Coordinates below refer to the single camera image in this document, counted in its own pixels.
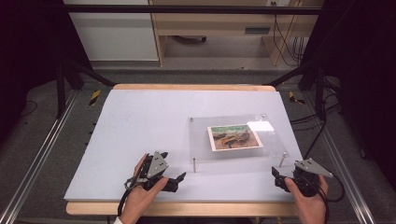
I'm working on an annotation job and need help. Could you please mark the person's left hand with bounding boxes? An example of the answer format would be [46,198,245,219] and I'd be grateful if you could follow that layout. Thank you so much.
[121,153,170,219]

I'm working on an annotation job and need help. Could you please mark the black cables under desk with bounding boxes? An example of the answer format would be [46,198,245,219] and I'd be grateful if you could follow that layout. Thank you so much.
[272,2,308,67]

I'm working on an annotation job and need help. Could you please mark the black horizontal frame bar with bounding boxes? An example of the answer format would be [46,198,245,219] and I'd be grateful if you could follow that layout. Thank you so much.
[61,4,323,16]

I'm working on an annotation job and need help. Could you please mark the aluminium floor rail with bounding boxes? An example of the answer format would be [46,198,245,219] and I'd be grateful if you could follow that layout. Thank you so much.
[0,89,79,224]
[303,92,376,224]

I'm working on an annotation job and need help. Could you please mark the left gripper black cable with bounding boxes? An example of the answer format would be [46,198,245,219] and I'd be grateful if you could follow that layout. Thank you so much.
[117,161,148,217]

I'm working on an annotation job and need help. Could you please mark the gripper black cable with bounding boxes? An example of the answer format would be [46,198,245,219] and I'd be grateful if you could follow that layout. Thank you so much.
[117,161,148,217]
[317,174,347,224]

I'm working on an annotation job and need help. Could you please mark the white cabinet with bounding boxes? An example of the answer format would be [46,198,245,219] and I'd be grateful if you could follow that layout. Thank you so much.
[63,0,160,62]

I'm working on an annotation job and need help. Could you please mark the painting print card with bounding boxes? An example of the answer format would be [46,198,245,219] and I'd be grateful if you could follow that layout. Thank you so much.
[207,123,264,152]

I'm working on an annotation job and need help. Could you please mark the black floor cable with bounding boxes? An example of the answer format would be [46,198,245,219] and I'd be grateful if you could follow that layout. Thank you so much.
[304,120,327,161]

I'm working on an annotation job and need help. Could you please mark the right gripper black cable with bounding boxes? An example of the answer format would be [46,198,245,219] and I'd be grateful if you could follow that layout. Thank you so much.
[317,174,347,224]

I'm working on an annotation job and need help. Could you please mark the wooden table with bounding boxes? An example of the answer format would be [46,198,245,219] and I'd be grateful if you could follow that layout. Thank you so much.
[65,83,316,217]

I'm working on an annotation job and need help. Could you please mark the black metal stand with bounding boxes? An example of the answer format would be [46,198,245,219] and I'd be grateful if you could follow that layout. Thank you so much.
[266,61,327,121]
[55,58,117,119]

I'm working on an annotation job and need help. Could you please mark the white table cover board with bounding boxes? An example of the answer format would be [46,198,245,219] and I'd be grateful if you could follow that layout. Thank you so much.
[64,89,318,203]

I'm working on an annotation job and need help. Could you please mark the black curtain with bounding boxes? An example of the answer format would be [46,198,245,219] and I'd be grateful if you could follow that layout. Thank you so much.
[306,0,396,183]
[0,0,92,147]

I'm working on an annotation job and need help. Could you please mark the person's right hand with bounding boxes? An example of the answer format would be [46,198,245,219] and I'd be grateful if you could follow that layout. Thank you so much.
[284,175,330,220]

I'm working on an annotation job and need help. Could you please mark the clear acrylic photo frame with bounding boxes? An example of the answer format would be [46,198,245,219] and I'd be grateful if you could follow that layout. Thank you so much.
[188,113,290,174]

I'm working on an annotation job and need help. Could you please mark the light wooden desk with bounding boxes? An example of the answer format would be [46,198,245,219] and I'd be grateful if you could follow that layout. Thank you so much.
[148,0,325,67]

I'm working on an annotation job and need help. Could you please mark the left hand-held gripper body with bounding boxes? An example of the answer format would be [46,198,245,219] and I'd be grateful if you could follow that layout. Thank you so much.
[136,150,171,192]

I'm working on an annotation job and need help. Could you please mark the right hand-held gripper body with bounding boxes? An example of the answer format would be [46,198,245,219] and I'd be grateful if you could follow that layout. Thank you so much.
[284,158,334,198]

